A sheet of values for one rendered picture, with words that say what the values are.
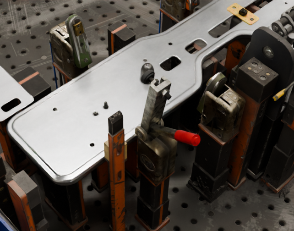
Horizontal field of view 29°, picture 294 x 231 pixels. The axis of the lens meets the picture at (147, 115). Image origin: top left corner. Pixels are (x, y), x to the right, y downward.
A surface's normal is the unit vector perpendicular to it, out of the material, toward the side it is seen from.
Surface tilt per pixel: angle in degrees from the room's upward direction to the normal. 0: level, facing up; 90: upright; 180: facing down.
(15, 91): 0
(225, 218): 0
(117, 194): 90
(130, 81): 0
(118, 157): 90
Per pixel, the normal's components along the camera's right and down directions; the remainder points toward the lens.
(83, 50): 0.67, 0.44
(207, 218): 0.03, -0.62
